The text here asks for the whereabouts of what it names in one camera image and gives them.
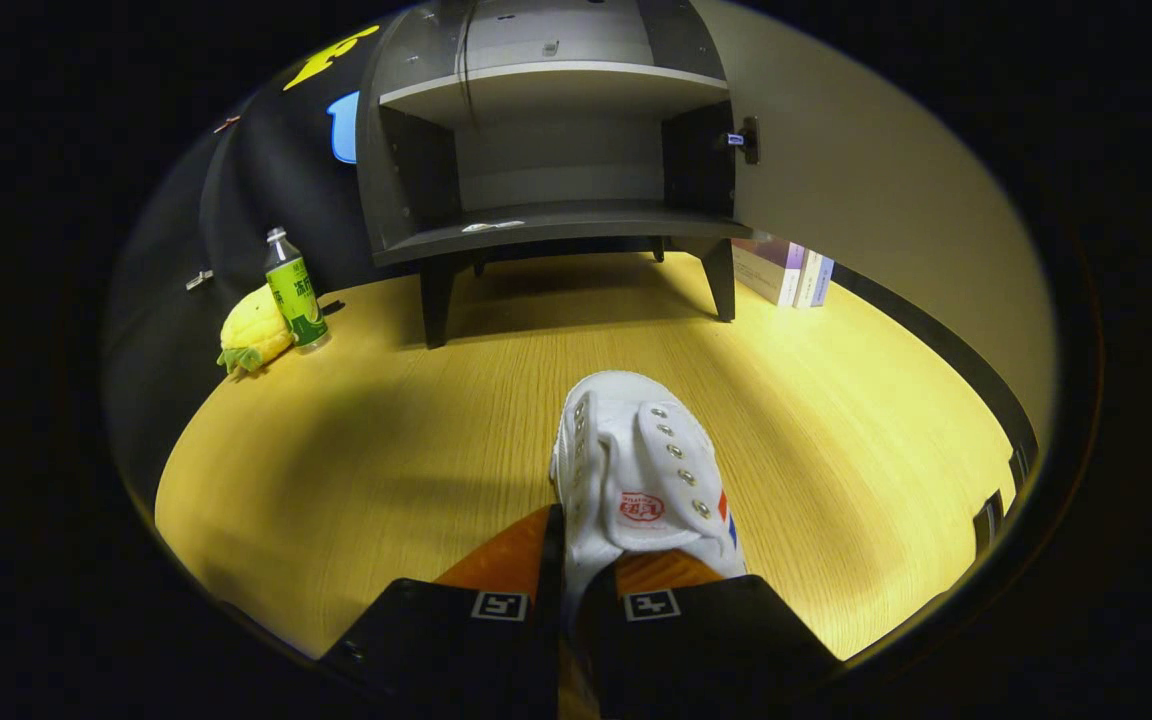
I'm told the grey shoe cabinet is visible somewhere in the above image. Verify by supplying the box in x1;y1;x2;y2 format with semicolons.
356;0;762;349

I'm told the white canvas shoe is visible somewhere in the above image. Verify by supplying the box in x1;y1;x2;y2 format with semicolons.
548;370;749;641

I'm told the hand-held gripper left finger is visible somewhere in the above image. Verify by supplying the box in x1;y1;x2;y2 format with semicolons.
321;503;567;720

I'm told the yellow pineapple plush toy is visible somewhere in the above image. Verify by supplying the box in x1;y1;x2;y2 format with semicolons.
217;283;295;374

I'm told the black backdrop cloth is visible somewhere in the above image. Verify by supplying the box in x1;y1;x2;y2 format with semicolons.
101;20;407;501

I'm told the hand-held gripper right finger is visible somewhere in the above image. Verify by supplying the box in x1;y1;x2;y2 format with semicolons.
576;548;842;720

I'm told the green label drink bottle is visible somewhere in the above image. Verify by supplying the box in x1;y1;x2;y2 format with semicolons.
265;227;331;353

